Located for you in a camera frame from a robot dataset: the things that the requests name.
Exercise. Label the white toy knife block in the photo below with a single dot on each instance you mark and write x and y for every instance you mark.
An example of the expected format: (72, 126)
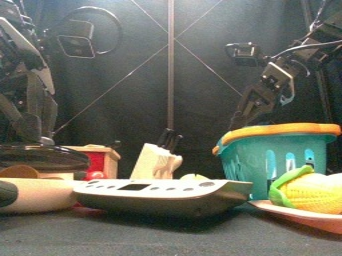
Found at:
(155, 163)

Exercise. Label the pink cutting board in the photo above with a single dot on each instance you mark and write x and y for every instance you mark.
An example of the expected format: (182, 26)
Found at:
(307, 218)

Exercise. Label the red toy tomato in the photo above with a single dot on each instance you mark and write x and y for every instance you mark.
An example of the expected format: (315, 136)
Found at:
(93, 175)

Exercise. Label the white kitchen scale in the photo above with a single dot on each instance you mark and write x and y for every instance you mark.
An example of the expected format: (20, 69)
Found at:
(164, 196)

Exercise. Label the pink rectangular box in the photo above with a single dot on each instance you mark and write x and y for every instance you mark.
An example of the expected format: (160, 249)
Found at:
(100, 160)

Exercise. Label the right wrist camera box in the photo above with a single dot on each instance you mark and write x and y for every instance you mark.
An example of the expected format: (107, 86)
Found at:
(243, 53)

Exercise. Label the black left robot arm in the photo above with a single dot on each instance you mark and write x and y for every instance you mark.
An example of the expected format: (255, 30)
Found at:
(17, 23)

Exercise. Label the knitted toy corn cob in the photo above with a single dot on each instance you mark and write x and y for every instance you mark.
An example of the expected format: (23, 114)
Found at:
(311, 193)

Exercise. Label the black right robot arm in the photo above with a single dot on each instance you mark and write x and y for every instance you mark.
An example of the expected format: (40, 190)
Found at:
(318, 40)

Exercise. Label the teal basket with orange rim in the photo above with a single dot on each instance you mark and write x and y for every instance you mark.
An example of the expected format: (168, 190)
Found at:
(271, 153)

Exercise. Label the grey metal frame pole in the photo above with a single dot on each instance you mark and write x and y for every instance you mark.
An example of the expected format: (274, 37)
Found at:
(170, 66)

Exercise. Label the lime green toy fruit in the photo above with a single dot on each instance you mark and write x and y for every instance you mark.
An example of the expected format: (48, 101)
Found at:
(194, 176)

